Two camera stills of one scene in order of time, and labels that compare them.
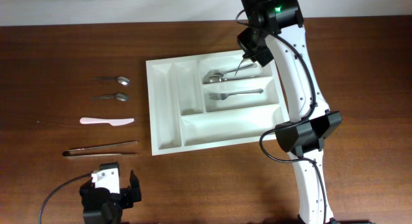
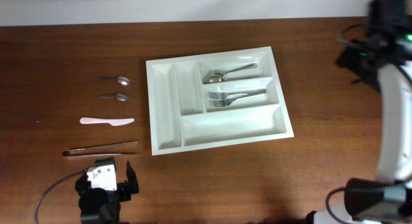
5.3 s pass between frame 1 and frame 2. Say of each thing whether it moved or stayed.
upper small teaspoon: stayed
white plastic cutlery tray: stayed
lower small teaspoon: stayed
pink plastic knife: stayed
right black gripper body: moved
